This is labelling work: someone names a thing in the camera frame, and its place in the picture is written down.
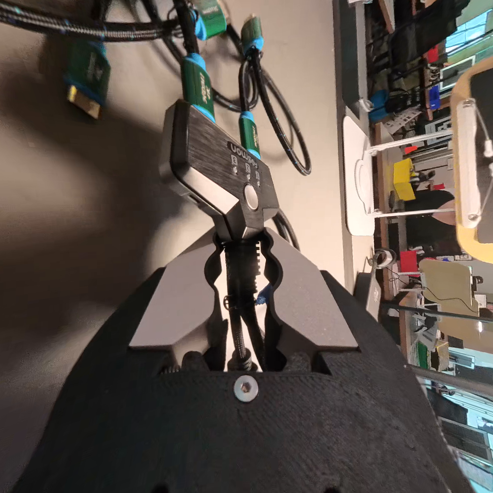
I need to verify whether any black hdmi switch box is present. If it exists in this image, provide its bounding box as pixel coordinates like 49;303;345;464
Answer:
159;98;280;372

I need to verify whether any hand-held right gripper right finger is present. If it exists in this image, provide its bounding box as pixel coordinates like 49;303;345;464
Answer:
257;226;361;371

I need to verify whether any dark brown desk pad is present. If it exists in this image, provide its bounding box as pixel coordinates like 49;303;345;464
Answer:
341;0;370;114

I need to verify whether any yellow storage bin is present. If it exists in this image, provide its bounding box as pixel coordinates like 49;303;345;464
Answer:
393;159;417;202

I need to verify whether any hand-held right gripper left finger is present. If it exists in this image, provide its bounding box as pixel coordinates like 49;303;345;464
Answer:
129;233;229;369

